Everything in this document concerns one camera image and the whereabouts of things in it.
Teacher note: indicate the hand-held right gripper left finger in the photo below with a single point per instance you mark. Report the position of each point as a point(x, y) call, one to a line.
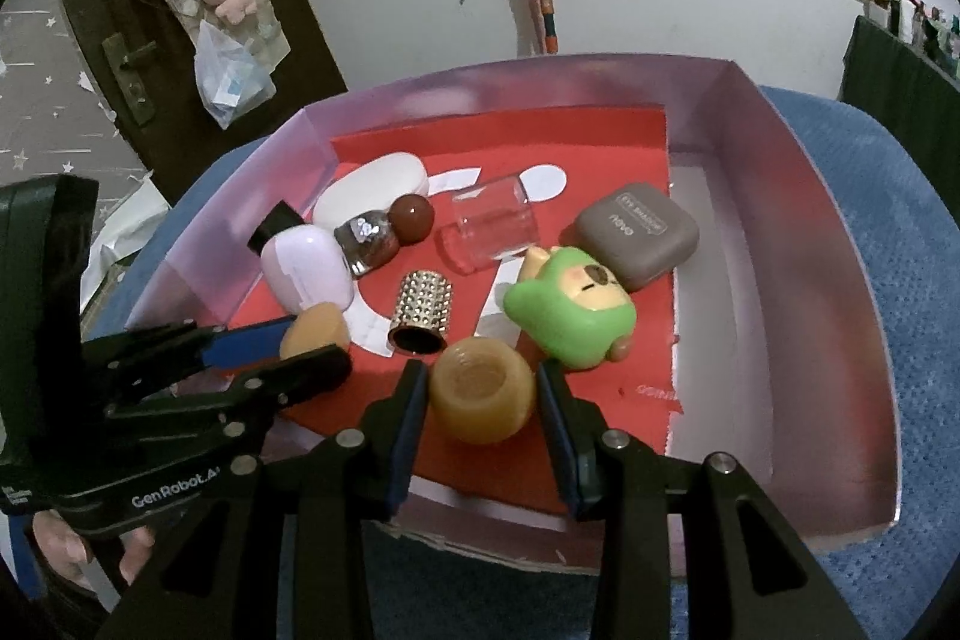
point(405, 437)

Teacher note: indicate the dark green cabinet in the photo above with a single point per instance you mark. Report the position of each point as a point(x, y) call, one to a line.
point(900, 100)

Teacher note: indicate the dark brown door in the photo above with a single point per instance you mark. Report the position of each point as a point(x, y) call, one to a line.
point(300, 25)

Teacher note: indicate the clear plastic jar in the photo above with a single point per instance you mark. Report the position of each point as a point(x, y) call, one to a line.
point(487, 220)

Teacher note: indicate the white sheet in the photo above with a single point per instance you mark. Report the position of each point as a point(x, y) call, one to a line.
point(124, 235)

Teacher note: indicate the lilac bottle black cap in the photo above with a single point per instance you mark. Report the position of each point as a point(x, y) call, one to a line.
point(307, 265)

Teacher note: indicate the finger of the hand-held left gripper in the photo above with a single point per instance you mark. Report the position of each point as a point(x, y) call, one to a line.
point(247, 344)
point(300, 374)

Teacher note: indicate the green cartoon figurine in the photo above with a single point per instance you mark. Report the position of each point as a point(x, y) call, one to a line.
point(570, 317)

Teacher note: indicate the glass bottle brown ball cap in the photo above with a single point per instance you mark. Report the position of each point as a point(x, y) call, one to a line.
point(367, 242)

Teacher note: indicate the pink cardboard box red bottom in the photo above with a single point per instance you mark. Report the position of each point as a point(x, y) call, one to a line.
point(712, 325)

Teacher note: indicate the gold studded cylinder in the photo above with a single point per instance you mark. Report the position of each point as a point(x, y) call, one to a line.
point(424, 302)

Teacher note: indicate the person's left hand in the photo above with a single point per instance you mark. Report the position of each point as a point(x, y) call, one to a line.
point(90, 546)

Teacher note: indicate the yellow wax lid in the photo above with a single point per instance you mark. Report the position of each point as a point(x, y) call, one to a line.
point(315, 329)

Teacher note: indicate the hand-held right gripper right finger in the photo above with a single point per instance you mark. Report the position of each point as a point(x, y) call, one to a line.
point(561, 441)

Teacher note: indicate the white oval case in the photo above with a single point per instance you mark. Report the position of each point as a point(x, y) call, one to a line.
point(367, 183)

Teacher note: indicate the clear plastic bag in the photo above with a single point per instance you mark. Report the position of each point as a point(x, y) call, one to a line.
point(232, 78)

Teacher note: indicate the grey square makeup case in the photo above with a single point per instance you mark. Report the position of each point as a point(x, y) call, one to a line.
point(637, 231)

